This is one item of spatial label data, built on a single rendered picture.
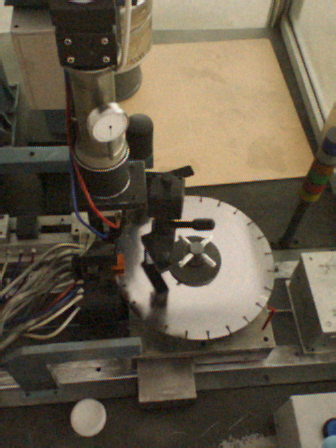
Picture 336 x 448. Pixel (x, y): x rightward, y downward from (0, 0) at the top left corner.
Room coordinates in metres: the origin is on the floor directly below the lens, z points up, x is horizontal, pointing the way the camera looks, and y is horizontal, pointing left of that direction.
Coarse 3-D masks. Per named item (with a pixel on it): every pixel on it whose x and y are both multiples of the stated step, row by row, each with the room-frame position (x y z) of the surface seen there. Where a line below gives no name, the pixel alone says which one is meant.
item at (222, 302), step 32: (128, 224) 0.55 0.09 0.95; (224, 224) 0.57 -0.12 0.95; (128, 256) 0.47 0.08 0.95; (224, 256) 0.49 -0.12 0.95; (256, 256) 0.50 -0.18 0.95; (128, 288) 0.40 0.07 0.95; (160, 288) 0.40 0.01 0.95; (192, 288) 0.41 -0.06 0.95; (224, 288) 0.42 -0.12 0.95; (256, 288) 0.42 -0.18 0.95; (160, 320) 0.34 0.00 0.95; (192, 320) 0.34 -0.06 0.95; (224, 320) 0.35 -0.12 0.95
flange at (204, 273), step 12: (180, 240) 0.51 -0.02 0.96; (192, 240) 0.52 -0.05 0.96; (168, 252) 0.48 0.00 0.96; (180, 252) 0.48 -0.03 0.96; (204, 252) 0.48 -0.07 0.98; (216, 252) 0.49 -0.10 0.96; (192, 264) 0.45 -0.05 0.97; (204, 264) 0.46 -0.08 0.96; (216, 264) 0.46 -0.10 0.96; (180, 276) 0.43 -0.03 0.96; (192, 276) 0.43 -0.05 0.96; (204, 276) 0.43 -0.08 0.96; (216, 276) 0.44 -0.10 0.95
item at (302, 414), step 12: (300, 396) 0.24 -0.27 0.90; (312, 396) 0.24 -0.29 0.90; (324, 396) 0.24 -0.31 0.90; (288, 408) 0.22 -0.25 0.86; (300, 408) 0.22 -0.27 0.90; (312, 408) 0.22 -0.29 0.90; (324, 408) 0.22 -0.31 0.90; (276, 420) 0.22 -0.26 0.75; (288, 420) 0.20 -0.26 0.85; (300, 420) 0.20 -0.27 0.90; (312, 420) 0.20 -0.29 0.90; (324, 420) 0.20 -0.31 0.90; (276, 432) 0.20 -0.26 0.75; (288, 432) 0.19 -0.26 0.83; (300, 432) 0.18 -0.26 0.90; (312, 432) 0.18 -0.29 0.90; (288, 444) 0.17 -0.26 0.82; (300, 444) 0.16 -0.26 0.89; (312, 444) 0.16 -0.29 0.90
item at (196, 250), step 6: (180, 234) 0.50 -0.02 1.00; (210, 234) 0.51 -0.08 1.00; (186, 240) 0.49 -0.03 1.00; (204, 240) 0.50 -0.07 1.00; (210, 240) 0.50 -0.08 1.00; (192, 246) 0.48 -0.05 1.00; (198, 246) 0.48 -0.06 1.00; (192, 252) 0.46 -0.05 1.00; (198, 252) 0.46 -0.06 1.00; (186, 258) 0.45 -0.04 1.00; (192, 258) 0.46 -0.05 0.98; (198, 258) 0.46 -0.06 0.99; (204, 258) 0.45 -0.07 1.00; (180, 264) 0.44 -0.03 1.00; (210, 264) 0.44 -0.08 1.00
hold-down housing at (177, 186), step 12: (156, 180) 0.44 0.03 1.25; (168, 180) 0.43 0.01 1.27; (180, 180) 0.45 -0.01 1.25; (156, 192) 0.42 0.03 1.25; (168, 192) 0.42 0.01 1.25; (180, 192) 0.42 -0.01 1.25; (156, 204) 0.41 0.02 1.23; (168, 204) 0.41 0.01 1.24; (180, 204) 0.41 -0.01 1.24; (156, 216) 0.41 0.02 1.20; (168, 216) 0.41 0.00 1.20; (180, 216) 0.41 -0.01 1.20; (156, 228) 0.43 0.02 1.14; (156, 240) 0.42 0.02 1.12; (168, 240) 0.42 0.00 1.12
